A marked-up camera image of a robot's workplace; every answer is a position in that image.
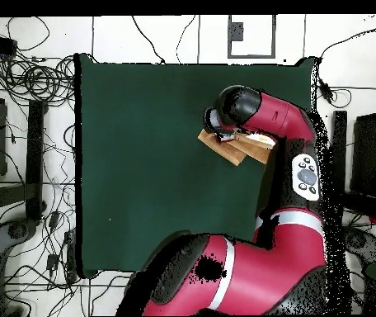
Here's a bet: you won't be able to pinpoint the black power adapter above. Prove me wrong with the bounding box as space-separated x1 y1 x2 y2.
317 78 336 103

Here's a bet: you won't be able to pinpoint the coiled black cables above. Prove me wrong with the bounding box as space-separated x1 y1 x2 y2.
0 55 75 103

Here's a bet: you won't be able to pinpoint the grey rectangular floor frame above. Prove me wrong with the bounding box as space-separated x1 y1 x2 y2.
227 14 276 59

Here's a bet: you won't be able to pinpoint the small grey box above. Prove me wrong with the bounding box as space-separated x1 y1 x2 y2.
228 21 244 42

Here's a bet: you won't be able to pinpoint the dark green table cloth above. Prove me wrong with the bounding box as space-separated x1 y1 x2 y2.
73 52 317 280

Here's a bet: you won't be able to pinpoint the tan terry towel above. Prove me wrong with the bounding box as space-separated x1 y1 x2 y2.
196 128 278 167

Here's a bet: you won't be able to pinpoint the grey chair base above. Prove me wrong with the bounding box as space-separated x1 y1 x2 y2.
343 227 376 265
0 217 39 265

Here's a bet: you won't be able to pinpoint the black metal stand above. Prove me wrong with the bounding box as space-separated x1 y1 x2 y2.
0 99 48 221
331 110 376 229

